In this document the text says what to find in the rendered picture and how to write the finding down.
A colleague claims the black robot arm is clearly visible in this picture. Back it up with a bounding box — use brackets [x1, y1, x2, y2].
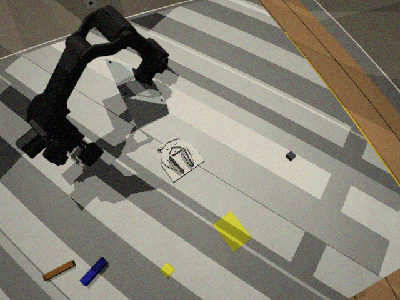
[16, 5, 169, 166]

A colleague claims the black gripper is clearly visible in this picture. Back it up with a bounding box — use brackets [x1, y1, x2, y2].
[56, 124, 104, 166]

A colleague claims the yellow rectangular plate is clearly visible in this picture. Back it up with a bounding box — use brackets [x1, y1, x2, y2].
[213, 211, 251, 252]

